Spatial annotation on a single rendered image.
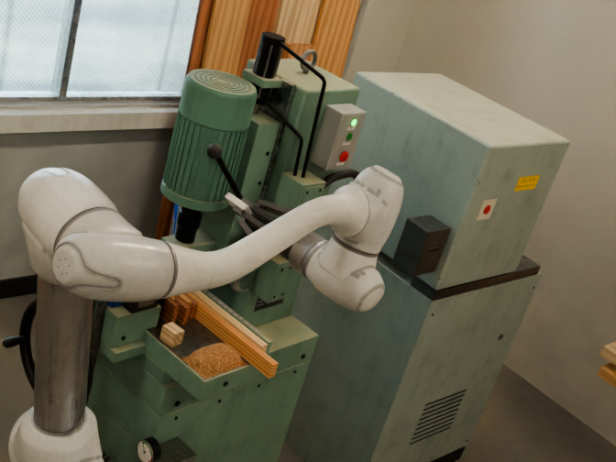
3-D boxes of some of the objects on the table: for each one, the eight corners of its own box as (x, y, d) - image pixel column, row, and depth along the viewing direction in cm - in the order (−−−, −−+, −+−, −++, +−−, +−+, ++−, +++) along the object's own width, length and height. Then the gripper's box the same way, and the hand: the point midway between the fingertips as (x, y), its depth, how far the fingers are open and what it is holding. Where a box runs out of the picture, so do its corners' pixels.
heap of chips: (181, 357, 217) (183, 345, 215) (223, 344, 227) (226, 332, 226) (204, 379, 212) (208, 366, 211) (247, 364, 222) (251, 351, 221)
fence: (119, 245, 258) (123, 228, 255) (124, 244, 259) (127, 227, 257) (263, 360, 226) (269, 342, 223) (268, 358, 227) (273, 341, 224)
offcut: (159, 338, 222) (162, 324, 220) (169, 334, 225) (172, 321, 223) (171, 347, 220) (175, 334, 218) (181, 343, 223) (184, 330, 221)
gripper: (285, 279, 195) (214, 226, 208) (325, 236, 198) (252, 187, 211) (275, 260, 189) (202, 208, 202) (317, 217, 192) (242, 168, 205)
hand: (238, 204), depth 204 cm, fingers closed
